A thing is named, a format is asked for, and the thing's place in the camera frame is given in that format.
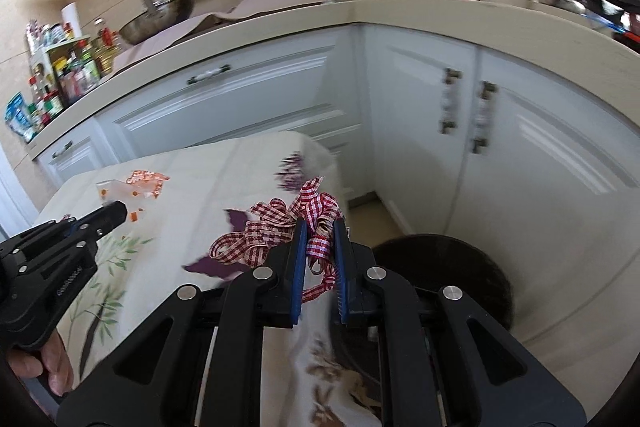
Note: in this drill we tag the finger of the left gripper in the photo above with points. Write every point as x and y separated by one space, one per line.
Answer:
33 242
90 228

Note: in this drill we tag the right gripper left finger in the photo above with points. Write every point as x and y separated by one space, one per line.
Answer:
197 358

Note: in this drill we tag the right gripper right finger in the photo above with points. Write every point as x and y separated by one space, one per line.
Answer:
443 360

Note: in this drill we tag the red white checkered ribbon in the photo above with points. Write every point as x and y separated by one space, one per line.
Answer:
273 225

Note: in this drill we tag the black trash bin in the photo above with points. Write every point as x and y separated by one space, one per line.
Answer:
429 262

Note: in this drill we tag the person's left hand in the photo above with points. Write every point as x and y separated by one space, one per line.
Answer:
52 359

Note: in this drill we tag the clear orange dotted wrapper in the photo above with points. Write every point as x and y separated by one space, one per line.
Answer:
138 192

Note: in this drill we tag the floral tablecloth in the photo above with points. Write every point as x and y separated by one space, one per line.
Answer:
208 194

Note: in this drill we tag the blue white snack bag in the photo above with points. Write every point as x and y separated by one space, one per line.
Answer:
17 118

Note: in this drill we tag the green lid jar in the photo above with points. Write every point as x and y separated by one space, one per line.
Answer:
53 104

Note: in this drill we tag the white spice rack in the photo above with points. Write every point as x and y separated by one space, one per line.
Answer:
50 60

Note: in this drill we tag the white cabinet unit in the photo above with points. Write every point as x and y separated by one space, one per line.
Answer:
553 199

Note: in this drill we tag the yellow cooking oil bottle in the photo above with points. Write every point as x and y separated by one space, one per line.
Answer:
106 45

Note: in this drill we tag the steel wok pan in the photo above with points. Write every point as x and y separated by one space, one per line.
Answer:
157 17

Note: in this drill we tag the pink stove cover cloth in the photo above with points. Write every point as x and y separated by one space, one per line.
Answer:
196 25

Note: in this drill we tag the small drawer handle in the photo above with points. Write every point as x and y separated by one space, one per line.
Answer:
67 146

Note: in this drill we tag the right cabinet door handle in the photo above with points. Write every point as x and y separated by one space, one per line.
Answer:
484 116

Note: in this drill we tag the cabinet door handle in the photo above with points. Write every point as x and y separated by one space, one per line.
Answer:
484 116
450 100

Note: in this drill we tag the left cabinet door handle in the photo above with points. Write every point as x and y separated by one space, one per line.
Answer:
450 100

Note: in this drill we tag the wide drawer handle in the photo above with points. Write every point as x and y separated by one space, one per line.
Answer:
211 73

